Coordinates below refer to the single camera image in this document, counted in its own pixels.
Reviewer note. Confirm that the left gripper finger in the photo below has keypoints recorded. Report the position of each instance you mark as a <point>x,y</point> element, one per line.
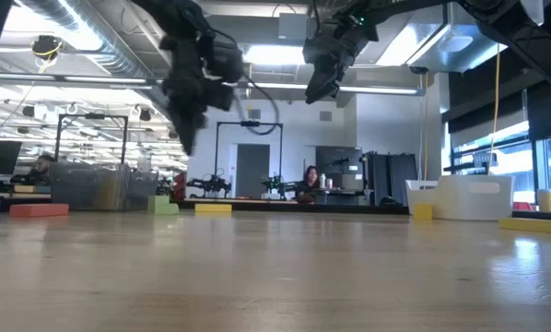
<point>188,131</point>

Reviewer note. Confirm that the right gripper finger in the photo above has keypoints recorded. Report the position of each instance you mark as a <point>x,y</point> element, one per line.
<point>314,87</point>
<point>331,80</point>

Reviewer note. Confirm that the green cube block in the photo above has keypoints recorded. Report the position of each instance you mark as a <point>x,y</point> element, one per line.
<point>158,204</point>

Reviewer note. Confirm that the yellow rectangular block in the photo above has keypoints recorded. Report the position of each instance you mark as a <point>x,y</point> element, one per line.
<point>213,208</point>
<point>422,212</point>

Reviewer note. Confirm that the clear plastic storage bin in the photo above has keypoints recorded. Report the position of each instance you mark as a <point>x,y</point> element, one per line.
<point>73,189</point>

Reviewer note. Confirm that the red foam block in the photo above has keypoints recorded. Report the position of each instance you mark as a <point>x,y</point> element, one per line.
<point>38,210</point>

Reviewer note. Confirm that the long thin yellow block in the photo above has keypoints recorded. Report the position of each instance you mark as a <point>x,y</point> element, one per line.
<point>533,225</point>

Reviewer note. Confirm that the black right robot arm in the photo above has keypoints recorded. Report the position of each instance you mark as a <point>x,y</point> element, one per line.
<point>519,32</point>

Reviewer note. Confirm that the background black robot arm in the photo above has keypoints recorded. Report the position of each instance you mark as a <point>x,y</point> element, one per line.
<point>211,185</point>
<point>277,184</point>

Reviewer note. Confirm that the grey ceiling box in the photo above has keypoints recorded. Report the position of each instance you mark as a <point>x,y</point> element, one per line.
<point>294,27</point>

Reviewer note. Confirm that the long ceiling light strip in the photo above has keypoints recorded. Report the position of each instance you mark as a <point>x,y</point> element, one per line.
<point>377,90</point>

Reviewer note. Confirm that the grey door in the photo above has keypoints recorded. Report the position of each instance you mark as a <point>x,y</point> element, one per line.
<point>252,161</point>

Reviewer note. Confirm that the background wooden table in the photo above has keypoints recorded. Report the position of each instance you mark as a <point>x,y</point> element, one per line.
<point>238,200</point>

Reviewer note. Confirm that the white bottle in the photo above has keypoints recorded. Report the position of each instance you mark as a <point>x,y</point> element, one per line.
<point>322,181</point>
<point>329,183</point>

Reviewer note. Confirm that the person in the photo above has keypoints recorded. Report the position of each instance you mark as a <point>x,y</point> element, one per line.
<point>38,173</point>
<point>310,182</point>

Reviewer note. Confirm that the dark grey cabinet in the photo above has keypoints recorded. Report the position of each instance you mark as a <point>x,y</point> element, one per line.
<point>390,177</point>

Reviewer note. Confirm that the yellow black ceiling reel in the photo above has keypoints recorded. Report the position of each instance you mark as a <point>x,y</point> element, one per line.
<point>46,46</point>

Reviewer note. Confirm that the white plastic bin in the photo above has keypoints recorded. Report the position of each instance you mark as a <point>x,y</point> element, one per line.
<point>464,203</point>

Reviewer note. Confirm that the small red background object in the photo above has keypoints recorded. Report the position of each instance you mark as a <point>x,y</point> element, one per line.
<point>522,206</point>

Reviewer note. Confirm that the yellow roll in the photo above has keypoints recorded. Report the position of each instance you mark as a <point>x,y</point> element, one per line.
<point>548,200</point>

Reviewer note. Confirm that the grey wall vent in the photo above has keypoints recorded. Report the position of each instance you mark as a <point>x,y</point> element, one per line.
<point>325,116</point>
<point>254,114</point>

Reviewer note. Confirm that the black gantry frame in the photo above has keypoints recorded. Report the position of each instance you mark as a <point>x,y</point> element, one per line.
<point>91,116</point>
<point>250,123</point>

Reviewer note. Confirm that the round ribbed ceiling duct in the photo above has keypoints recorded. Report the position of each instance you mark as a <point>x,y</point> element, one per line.
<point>105,37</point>

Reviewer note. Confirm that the silver air duct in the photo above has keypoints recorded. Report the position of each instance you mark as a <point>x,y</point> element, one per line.
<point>441,41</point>

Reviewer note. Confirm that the black table frame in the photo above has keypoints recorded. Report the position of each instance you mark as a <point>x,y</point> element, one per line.
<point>340,208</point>

